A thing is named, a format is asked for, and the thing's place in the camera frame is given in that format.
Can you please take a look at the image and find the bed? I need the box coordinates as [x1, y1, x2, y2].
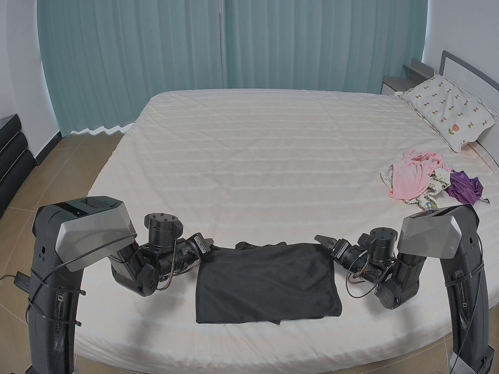
[72, 50, 499, 374]

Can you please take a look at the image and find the pink garment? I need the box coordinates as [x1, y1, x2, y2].
[388, 150, 453, 201]

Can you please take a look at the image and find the purple garment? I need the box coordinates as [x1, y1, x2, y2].
[446, 171, 490, 205]

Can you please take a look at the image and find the small black box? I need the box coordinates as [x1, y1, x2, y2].
[13, 272, 32, 293]

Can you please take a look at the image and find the white printed garment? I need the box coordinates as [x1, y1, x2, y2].
[380, 164, 453, 211]

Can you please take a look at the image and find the black chest of drawers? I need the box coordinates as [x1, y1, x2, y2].
[0, 113, 35, 217]

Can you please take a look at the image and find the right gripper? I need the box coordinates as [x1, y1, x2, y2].
[314, 234, 362, 269]

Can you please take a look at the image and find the black cable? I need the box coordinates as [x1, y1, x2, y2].
[27, 233, 139, 326]

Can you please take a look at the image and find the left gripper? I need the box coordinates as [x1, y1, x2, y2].
[186, 232, 215, 266]

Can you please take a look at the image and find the white printed pillow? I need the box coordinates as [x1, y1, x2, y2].
[396, 73, 496, 153]

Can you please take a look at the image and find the grey bedside table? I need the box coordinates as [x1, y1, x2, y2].
[381, 58, 435, 96]

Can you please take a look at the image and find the black T-shirt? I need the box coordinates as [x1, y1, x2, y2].
[195, 241, 343, 325]

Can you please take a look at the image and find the blue-green curtain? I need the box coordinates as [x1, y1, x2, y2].
[36, 0, 429, 135]

